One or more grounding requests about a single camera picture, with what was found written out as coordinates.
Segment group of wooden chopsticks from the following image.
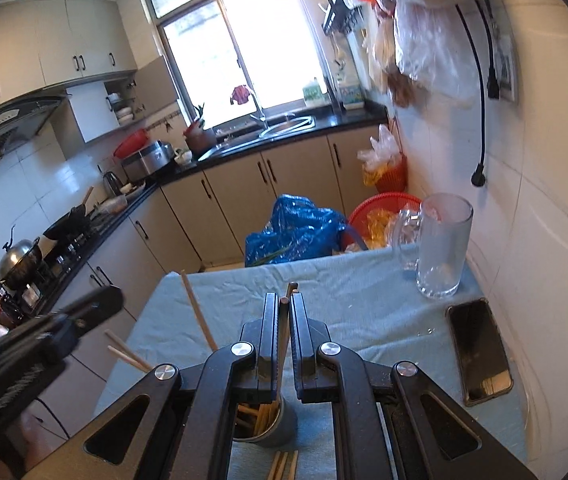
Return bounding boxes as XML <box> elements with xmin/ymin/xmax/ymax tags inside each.
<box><xmin>105</xmin><ymin>270</ymin><xmax>299</xmax><ymax>480</ymax></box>

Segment green detergent bottle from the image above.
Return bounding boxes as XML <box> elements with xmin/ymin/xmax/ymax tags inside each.
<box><xmin>303</xmin><ymin>79</ymin><xmax>326</xmax><ymax>107</ymax></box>

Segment black gas stove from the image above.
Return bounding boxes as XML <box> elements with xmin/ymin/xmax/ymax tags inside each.
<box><xmin>0</xmin><ymin>220</ymin><xmax>109</xmax><ymax>311</ymax></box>

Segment grey range hood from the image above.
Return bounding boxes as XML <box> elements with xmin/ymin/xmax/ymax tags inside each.
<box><xmin>0</xmin><ymin>97</ymin><xmax>67</xmax><ymax>169</ymax></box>

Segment kitchen window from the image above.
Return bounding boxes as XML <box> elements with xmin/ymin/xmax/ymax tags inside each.
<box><xmin>146</xmin><ymin>0</ymin><xmax>335</xmax><ymax>128</ymax></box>

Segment wall socket panel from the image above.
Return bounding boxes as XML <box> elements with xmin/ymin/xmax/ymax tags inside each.
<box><xmin>494</xmin><ymin>35</ymin><xmax>519</xmax><ymax>104</ymax></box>

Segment large red plastic basket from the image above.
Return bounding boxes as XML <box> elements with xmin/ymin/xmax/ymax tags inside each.
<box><xmin>346</xmin><ymin>191</ymin><xmax>422</xmax><ymax>252</ymax></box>

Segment blue plastic bag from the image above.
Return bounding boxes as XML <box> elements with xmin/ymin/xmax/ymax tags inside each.
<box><xmin>245</xmin><ymin>194</ymin><xmax>347</xmax><ymax>267</ymax></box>

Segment white carton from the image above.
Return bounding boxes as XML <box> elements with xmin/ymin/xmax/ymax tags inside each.
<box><xmin>339</xmin><ymin>60</ymin><xmax>365</xmax><ymax>109</ymax></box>

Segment smartphone in brown case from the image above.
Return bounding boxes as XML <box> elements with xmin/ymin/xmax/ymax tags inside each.
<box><xmin>445</xmin><ymin>297</ymin><xmax>514</xmax><ymax>407</ymax></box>

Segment steel kettle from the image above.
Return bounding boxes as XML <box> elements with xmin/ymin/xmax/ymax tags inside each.
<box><xmin>102</xmin><ymin>171</ymin><xmax>124</xmax><ymax>196</ymax></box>

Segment open wall cabinet with dishes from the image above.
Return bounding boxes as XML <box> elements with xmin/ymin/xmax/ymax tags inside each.
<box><xmin>66</xmin><ymin>55</ymin><xmax>181</xmax><ymax>144</ymax></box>

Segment small orange-red basket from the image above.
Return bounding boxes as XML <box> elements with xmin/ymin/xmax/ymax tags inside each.
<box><xmin>362</xmin><ymin>155</ymin><xmax>409</xmax><ymax>194</ymax></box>

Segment silver rice cooker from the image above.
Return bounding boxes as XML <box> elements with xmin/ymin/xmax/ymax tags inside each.
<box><xmin>121</xmin><ymin>141</ymin><xmax>175</xmax><ymax>184</ymax></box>

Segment hanging clear plastic bag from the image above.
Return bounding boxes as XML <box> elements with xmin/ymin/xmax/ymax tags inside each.
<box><xmin>369</xmin><ymin>0</ymin><xmax>471</xmax><ymax>108</ymax></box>

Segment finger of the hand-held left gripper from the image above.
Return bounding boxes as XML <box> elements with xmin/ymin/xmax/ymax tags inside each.
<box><xmin>38</xmin><ymin>285</ymin><xmax>125</xmax><ymax>361</ymax></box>

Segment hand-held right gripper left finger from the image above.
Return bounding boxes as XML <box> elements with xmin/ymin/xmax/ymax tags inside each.
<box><xmin>22</xmin><ymin>292</ymin><xmax>292</xmax><ymax>480</ymax></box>

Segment grey-blue tablecloth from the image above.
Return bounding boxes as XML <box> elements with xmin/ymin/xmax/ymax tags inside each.
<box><xmin>94</xmin><ymin>245</ymin><xmax>530</xmax><ymax>480</ymax></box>

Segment beige lower kitchen cabinets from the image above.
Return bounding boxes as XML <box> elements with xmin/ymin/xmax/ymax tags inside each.
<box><xmin>28</xmin><ymin>122</ymin><xmax>389</xmax><ymax>441</ymax></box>

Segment black wall rack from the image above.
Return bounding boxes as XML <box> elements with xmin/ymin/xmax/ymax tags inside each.
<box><xmin>321</xmin><ymin>0</ymin><xmax>365</xmax><ymax>37</ymax></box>

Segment slim bamboo chopstick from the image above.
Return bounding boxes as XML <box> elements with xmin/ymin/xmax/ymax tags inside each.
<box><xmin>270</xmin><ymin>282</ymin><xmax>299</xmax><ymax>411</ymax></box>

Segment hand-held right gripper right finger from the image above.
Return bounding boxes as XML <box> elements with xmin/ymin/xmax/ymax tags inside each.
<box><xmin>289</xmin><ymin>292</ymin><xmax>537</xmax><ymax>480</ymax></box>

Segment steel pot with lid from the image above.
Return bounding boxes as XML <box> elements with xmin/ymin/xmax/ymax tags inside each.
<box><xmin>0</xmin><ymin>225</ymin><xmax>44</xmax><ymax>291</ymax></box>

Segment red plastic basin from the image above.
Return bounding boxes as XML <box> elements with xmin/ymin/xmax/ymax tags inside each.
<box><xmin>114</xmin><ymin>129</ymin><xmax>151</xmax><ymax>159</ymax></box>

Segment black wok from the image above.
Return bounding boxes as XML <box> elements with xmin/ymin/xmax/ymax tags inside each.
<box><xmin>42</xmin><ymin>187</ymin><xmax>96</xmax><ymax>241</ymax></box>

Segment dark grey utensil holder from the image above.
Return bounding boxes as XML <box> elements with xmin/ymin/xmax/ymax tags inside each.
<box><xmin>232</xmin><ymin>391</ymin><xmax>299</xmax><ymax>449</ymax></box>

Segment crumpled clear plastic bag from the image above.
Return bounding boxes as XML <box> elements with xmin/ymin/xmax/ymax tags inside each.
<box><xmin>358</xmin><ymin>124</ymin><xmax>403</xmax><ymax>171</ymax></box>

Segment clear glass beer mug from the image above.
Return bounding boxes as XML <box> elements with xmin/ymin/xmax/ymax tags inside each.
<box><xmin>396</xmin><ymin>193</ymin><xmax>474</xmax><ymax>300</ymax></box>

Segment steel kitchen faucet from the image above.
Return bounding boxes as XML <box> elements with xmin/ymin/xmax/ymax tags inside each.
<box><xmin>250</xmin><ymin>87</ymin><xmax>270</xmax><ymax>129</ymax></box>

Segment white upper kitchen cabinets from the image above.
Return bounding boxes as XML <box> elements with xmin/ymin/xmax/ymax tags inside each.
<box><xmin>0</xmin><ymin>0</ymin><xmax>138</xmax><ymax>124</ymax></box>

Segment brown clay pot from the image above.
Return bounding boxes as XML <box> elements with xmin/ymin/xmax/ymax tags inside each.
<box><xmin>184</xmin><ymin>120</ymin><xmax>217</xmax><ymax>151</ymax></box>

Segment black kitchen counter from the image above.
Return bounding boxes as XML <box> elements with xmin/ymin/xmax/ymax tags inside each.
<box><xmin>0</xmin><ymin>102</ymin><xmax>389</xmax><ymax>311</ymax></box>

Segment steel kitchen sink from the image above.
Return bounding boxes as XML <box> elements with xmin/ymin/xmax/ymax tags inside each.
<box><xmin>259</xmin><ymin>115</ymin><xmax>317</xmax><ymax>139</ymax></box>

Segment black power cable with plug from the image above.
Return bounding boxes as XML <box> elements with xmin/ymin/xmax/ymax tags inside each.
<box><xmin>454</xmin><ymin>2</ymin><xmax>490</xmax><ymax>189</ymax></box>

